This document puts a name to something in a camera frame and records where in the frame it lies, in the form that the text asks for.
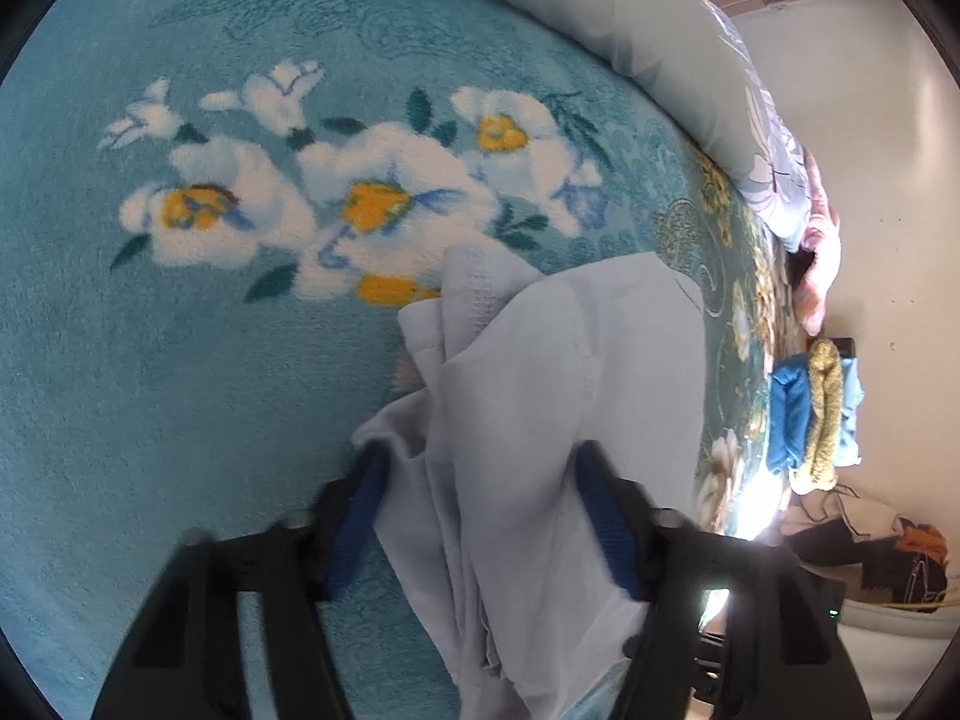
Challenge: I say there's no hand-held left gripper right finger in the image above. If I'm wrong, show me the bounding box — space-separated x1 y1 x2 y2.
574 439 875 720

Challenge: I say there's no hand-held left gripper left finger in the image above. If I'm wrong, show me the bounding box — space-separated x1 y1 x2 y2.
90 442 392 720

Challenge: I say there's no white printed garment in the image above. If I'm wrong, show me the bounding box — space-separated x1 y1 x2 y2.
352 244 710 720

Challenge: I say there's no pile of dark clothes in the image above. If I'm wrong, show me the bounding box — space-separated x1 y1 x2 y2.
780 484 952 612

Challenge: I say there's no folded dark blue garment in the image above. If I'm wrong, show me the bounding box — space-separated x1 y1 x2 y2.
766 364 815 475

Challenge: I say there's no folded yellow towel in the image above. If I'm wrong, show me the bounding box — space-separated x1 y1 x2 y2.
791 340 846 490

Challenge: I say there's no teal floral bed blanket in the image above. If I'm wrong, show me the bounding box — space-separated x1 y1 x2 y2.
0 0 796 720

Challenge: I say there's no folded light blue garment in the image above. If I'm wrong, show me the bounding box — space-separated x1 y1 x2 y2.
834 356 863 467

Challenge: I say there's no white basket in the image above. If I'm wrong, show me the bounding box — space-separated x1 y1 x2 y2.
829 598 960 647

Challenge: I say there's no blue daisy print duvet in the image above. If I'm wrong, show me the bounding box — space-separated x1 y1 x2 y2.
375 0 815 252

